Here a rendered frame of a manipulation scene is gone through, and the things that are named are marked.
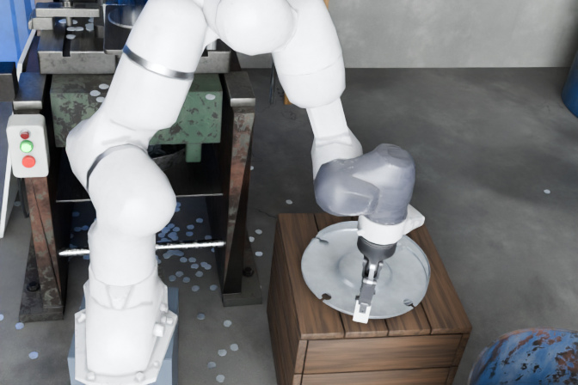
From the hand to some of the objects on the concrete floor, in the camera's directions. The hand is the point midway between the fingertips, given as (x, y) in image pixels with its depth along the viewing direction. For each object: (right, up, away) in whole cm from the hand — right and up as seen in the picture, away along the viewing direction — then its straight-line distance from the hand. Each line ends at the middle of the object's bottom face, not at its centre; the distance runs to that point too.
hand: (362, 308), depth 143 cm
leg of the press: (-38, +16, +89) cm, 98 cm away
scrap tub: (+31, -53, 0) cm, 61 cm away
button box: (-100, +28, +94) cm, 140 cm away
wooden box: (0, -22, +39) cm, 45 cm away
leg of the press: (-90, +14, +77) cm, 119 cm away
